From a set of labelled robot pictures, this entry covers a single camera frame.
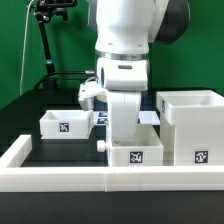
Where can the white drawer tray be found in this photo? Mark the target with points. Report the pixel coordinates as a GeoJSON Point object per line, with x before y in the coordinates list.
{"type": "Point", "coordinates": [143, 149]}
{"type": "Point", "coordinates": [66, 124]}

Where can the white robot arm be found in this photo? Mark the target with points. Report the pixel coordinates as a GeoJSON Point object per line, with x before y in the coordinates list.
{"type": "Point", "coordinates": [125, 29]}

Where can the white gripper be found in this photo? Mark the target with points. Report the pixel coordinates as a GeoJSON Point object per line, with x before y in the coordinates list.
{"type": "Point", "coordinates": [123, 111]}

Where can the white marker tag plate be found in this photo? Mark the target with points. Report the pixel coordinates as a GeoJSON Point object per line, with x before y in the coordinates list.
{"type": "Point", "coordinates": [145, 117]}

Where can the white front drawer tray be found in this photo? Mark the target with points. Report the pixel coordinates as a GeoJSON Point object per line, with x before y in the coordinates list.
{"type": "Point", "coordinates": [143, 149]}

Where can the white drawer cabinet box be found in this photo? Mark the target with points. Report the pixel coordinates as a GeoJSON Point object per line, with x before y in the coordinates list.
{"type": "Point", "coordinates": [191, 127]}

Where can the white rear drawer tray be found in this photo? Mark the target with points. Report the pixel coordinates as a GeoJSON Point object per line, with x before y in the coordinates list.
{"type": "Point", "coordinates": [66, 124]}

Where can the white U-shaped table frame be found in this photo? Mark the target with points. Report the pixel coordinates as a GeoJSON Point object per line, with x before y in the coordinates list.
{"type": "Point", "coordinates": [16, 178]}

